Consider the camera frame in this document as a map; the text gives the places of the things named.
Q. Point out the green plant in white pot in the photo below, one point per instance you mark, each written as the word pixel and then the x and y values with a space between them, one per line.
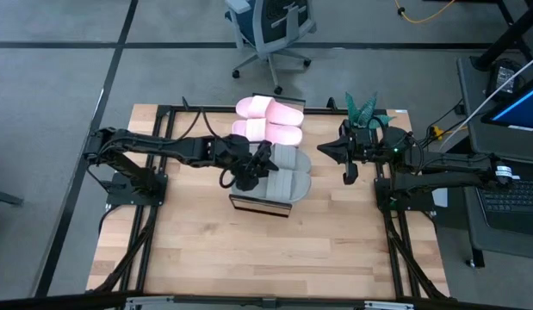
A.
pixel 367 109

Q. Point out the black desk leg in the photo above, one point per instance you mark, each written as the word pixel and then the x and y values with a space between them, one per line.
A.
pixel 507 39

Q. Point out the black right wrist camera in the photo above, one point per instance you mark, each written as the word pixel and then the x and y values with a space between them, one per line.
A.
pixel 350 174

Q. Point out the black aluminium table frame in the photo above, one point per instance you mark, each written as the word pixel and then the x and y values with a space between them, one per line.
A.
pixel 317 111

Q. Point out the grey office chair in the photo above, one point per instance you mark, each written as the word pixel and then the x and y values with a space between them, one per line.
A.
pixel 270 26

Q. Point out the black keyboard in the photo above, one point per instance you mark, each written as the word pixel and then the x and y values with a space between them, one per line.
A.
pixel 516 202

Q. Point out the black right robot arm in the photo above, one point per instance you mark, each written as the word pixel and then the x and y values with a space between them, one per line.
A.
pixel 442 165

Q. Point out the black power adapter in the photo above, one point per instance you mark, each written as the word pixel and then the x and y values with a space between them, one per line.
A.
pixel 505 77

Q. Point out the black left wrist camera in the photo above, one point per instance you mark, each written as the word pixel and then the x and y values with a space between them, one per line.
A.
pixel 247 181

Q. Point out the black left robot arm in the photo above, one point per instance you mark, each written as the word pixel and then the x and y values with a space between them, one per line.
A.
pixel 162 144

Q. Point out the pink foam slide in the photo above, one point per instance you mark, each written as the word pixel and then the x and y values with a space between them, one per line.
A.
pixel 270 109
pixel 270 131

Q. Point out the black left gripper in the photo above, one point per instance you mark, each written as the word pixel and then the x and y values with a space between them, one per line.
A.
pixel 231 151

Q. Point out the laptop computer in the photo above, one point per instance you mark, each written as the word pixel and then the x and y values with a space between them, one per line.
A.
pixel 472 112

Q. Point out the grey foam slide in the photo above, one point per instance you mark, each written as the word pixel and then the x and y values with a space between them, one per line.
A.
pixel 292 158
pixel 287 185

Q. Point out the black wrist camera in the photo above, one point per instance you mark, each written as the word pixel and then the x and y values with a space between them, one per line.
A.
pixel 350 174
pixel 247 181

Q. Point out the screen with blue display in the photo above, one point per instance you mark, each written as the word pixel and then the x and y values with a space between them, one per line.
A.
pixel 520 107

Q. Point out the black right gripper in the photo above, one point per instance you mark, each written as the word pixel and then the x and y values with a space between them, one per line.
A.
pixel 363 146

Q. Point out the grey stand foot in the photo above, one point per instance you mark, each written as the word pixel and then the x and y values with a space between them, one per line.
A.
pixel 3 198

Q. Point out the black crossbar silver brackets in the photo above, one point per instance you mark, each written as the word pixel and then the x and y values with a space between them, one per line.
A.
pixel 266 302

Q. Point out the wooden shelf black metal frame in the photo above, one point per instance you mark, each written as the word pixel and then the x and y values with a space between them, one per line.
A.
pixel 259 206

